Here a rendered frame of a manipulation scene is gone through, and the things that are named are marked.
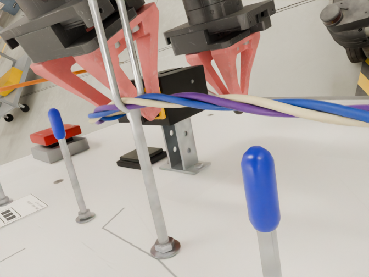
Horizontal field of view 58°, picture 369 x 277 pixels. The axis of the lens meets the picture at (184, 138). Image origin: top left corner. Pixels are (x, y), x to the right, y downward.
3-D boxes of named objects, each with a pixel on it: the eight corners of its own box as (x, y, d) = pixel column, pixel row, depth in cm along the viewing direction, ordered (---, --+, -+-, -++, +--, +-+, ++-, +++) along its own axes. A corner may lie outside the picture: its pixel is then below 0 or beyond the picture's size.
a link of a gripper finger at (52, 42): (152, 147, 23) (71, 19, 18) (90, 142, 27) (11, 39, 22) (199, 88, 26) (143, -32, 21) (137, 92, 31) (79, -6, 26)
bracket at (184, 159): (211, 164, 31) (202, 112, 29) (195, 175, 29) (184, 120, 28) (175, 160, 34) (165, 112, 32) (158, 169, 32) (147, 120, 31)
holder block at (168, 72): (211, 107, 31) (203, 64, 29) (170, 126, 27) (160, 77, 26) (177, 108, 33) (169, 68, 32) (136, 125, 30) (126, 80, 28)
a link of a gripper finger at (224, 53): (245, 118, 34) (222, 26, 30) (191, 118, 38) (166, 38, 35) (274, 93, 38) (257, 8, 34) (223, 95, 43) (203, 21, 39)
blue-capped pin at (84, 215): (99, 215, 25) (67, 105, 23) (82, 225, 24) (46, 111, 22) (88, 211, 26) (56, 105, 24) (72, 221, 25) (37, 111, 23)
